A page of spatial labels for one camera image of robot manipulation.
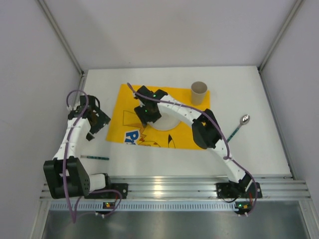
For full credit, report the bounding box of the yellow cartoon print cloth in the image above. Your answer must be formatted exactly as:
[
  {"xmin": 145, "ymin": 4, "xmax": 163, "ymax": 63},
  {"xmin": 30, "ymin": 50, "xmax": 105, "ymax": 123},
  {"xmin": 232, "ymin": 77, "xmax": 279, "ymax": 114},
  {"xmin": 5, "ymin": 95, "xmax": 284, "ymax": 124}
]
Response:
[{"xmin": 106, "ymin": 84, "xmax": 212, "ymax": 151}]

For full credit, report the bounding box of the cream round plate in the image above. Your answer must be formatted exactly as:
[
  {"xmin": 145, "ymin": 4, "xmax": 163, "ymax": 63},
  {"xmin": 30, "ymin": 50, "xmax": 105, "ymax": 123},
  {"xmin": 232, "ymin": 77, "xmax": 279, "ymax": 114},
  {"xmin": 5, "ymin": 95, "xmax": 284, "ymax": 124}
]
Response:
[{"xmin": 148, "ymin": 112, "xmax": 181, "ymax": 131}]

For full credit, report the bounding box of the fork with teal handle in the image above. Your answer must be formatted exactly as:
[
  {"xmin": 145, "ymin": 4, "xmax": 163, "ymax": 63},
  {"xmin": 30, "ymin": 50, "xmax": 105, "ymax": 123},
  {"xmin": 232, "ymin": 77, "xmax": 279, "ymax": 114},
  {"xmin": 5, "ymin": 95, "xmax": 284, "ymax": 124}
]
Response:
[{"xmin": 81, "ymin": 155, "xmax": 109, "ymax": 160}]

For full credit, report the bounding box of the beige paper cup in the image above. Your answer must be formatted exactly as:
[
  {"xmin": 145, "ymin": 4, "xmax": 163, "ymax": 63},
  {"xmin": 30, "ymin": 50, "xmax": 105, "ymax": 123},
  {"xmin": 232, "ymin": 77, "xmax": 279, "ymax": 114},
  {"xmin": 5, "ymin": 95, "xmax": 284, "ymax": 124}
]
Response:
[{"xmin": 191, "ymin": 81, "xmax": 207, "ymax": 106}]

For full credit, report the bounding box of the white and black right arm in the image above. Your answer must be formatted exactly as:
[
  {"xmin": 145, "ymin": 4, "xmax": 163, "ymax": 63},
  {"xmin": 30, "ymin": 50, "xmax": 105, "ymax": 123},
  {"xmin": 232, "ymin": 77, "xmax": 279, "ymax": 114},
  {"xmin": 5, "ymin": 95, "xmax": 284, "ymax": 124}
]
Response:
[{"xmin": 128, "ymin": 84, "xmax": 257, "ymax": 193}]

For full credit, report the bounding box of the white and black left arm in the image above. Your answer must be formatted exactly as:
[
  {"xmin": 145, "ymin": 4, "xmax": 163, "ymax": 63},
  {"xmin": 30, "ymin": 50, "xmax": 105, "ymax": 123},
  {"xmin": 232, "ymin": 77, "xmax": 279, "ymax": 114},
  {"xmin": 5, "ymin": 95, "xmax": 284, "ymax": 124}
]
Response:
[{"xmin": 43, "ymin": 95, "xmax": 110, "ymax": 199}]

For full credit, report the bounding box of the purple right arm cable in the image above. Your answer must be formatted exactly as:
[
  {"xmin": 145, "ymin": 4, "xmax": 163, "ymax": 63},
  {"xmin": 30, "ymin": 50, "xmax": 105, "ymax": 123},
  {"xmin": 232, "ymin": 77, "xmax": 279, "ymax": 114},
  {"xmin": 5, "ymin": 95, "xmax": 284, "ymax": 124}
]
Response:
[{"xmin": 127, "ymin": 82, "xmax": 259, "ymax": 215}]

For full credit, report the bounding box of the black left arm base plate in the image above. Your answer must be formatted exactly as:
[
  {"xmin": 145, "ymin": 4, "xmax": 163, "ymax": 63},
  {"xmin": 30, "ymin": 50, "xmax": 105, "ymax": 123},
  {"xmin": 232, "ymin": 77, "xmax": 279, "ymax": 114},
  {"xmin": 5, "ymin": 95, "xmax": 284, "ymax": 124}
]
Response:
[{"xmin": 84, "ymin": 183, "xmax": 129, "ymax": 199}]

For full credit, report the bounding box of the perforated grey cable duct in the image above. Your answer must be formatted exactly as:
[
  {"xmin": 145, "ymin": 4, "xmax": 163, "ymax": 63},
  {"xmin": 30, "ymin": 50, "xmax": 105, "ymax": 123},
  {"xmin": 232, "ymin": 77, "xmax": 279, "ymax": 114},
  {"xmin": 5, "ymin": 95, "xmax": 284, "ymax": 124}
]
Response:
[{"xmin": 49, "ymin": 201, "xmax": 255, "ymax": 212}]

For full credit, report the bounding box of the spoon with teal handle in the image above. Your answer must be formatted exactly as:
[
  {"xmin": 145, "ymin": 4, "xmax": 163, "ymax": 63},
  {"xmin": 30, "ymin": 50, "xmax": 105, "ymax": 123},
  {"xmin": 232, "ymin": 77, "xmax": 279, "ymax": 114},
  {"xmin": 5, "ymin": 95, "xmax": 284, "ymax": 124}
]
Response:
[{"xmin": 227, "ymin": 114, "xmax": 250, "ymax": 142}]

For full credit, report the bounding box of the left aluminium corner post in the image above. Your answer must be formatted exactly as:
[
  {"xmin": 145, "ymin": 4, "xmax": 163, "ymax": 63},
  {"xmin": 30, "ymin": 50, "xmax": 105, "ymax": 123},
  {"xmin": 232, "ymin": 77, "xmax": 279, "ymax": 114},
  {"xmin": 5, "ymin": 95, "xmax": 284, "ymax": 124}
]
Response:
[{"xmin": 36, "ymin": 0, "xmax": 84, "ymax": 75}]

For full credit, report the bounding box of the aluminium corner post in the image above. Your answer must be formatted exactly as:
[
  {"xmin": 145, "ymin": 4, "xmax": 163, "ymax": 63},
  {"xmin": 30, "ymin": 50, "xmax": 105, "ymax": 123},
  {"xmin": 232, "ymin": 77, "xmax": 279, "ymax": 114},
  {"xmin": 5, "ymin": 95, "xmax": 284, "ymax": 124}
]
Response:
[
  {"xmin": 36, "ymin": 0, "xmax": 84, "ymax": 75},
  {"xmin": 257, "ymin": 0, "xmax": 305, "ymax": 74}
]

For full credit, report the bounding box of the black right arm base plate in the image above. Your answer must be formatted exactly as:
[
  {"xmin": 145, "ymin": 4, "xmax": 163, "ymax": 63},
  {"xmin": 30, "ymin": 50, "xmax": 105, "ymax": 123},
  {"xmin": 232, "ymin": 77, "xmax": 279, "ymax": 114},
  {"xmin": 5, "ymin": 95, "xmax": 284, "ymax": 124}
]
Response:
[{"xmin": 215, "ymin": 182, "xmax": 263, "ymax": 200}]

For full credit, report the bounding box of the right aluminium corner post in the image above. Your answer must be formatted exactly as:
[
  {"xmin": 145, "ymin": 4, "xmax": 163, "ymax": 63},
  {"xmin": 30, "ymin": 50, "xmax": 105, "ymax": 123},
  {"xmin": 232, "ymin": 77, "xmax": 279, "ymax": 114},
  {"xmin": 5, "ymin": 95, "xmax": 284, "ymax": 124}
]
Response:
[{"xmin": 257, "ymin": 0, "xmax": 305, "ymax": 74}]

